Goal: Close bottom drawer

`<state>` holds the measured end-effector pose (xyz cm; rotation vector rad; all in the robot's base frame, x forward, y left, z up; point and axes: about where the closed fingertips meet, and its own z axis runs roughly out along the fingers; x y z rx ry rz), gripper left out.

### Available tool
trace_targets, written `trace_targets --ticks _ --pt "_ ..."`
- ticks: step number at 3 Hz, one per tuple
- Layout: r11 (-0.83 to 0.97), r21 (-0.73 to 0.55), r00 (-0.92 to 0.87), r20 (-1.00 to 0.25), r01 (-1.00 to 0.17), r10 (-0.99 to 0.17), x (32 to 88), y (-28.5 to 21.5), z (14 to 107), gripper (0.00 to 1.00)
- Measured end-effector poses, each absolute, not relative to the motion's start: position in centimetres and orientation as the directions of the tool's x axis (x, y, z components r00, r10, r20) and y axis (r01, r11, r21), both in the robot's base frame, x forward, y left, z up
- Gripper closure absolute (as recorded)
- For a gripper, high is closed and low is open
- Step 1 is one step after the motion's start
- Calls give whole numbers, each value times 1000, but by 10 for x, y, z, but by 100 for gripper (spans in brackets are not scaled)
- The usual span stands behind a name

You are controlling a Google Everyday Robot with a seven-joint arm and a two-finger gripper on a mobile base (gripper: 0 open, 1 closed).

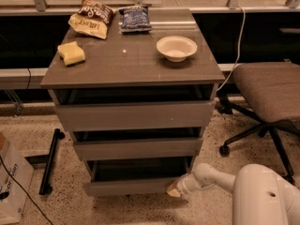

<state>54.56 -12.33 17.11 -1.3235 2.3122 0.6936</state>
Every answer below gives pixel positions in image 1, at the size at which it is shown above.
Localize white foam-padded gripper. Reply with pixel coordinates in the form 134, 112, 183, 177
166, 173, 201, 198

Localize grey bottom drawer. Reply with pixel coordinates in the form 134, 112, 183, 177
82, 156, 194, 197

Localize grey drawer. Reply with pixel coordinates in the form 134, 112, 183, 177
55, 100, 215, 131
71, 127, 203, 160
82, 156, 194, 197

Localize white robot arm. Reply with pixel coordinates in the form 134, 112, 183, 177
167, 163, 300, 225

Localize grey top drawer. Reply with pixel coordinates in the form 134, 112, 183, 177
55, 100, 215, 131

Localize grey drawer cabinet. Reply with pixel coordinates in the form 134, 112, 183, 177
40, 8, 226, 173

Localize grey middle drawer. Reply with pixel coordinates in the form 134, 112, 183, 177
71, 127, 203, 160

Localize grey office chair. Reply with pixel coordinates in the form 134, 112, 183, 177
217, 62, 300, 183

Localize white paper bowl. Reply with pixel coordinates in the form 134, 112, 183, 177
157, 36, 198, 62

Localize black metal bar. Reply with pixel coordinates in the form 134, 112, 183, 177
39, 128, 65, 195

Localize blue chip bag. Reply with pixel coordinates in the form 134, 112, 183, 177
119, 6, 152, 33

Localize yellow sponge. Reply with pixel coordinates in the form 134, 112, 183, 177
57, 41, 85, 66

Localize white cardboard box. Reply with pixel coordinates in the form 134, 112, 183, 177
0, 133, 34, 225

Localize brown chip bag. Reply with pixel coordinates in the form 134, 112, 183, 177
68, 0, 115, 39

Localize black cable on floor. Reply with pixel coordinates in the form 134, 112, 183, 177
0, 155, 54, 225

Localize white cable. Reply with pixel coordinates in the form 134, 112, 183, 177
216, 6, 247, 93

